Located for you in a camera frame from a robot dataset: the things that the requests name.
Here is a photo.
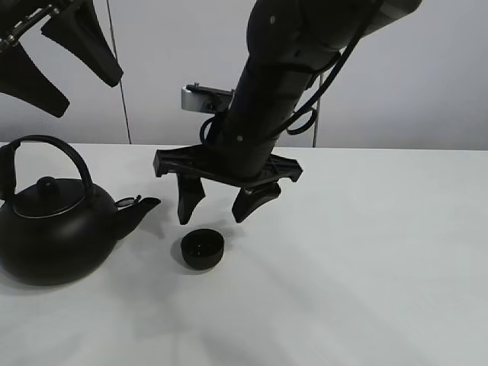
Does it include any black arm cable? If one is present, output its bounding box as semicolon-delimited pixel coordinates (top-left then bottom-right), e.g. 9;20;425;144
199;0;382;146

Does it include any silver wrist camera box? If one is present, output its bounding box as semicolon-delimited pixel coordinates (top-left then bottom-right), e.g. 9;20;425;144
181;83;235;114

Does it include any small black teacup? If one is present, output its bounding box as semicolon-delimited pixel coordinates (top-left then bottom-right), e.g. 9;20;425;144
180;229;225;271

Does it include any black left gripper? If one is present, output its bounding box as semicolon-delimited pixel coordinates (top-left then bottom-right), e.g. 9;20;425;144
1;0;124;117

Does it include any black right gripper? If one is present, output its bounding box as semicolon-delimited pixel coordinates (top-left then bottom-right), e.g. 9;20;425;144
152;144;303;225

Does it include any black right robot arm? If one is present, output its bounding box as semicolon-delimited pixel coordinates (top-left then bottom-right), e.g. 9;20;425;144
153;1;419;224

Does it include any black kettle teapot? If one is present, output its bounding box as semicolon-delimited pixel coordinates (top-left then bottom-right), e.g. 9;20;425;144
1;135;161;287

